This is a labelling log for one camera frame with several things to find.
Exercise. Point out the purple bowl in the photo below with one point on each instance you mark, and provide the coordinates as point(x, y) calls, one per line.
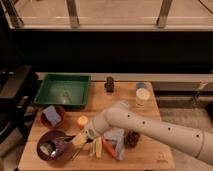
point(49, 136)

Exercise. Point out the dark grape bunch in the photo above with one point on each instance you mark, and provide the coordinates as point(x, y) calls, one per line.
point(131, 139)

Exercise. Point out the blue sponge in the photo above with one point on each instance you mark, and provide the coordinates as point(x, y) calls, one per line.
point(51, 116)

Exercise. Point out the orange fruit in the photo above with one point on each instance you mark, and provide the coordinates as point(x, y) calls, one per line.
point(82, 121)

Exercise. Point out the orange carrot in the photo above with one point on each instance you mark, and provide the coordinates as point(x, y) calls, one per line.
point(108, 146)

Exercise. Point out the green plastic tray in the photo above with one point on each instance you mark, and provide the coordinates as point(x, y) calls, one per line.
point(65, 90)

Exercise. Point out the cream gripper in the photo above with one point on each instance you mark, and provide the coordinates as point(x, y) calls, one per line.
point(79, 140)

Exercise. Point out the blue grey cloth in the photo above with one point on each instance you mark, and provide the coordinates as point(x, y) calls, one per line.
point(116, 138)

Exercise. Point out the red bowl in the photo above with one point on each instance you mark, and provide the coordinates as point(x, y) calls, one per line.
point(60, 110)

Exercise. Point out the black side stand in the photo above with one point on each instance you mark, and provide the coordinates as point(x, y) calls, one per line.
point(16, 94)

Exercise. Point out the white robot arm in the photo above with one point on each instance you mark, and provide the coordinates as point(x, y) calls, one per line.
point(194, 142)

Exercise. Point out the dark small block toy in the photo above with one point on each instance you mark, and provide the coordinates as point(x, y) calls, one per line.
point(109, 84)

